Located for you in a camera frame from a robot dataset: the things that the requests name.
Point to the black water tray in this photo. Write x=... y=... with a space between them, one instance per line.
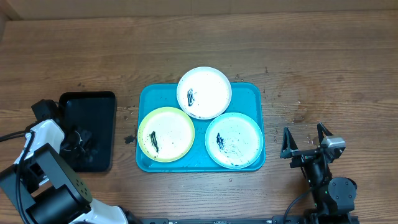
x=91 y=118

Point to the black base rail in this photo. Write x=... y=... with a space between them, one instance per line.
x=279 y=219

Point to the yellow-rimmed plate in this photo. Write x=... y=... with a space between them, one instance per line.
x=166 y=134

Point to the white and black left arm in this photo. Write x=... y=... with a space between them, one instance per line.
x=41 y=184

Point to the white dirty plate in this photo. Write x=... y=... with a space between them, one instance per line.
x=204 y=93

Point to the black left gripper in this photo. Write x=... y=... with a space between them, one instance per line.
x=71 y=154

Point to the teal plastic serving tray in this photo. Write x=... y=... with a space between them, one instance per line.
x=246 y=99

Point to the light blue-rimmed dirty plate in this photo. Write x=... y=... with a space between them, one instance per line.
x=234 y=141

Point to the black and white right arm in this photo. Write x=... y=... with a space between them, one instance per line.
x=333 y=196

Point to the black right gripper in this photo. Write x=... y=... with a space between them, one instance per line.
x=290 y=150

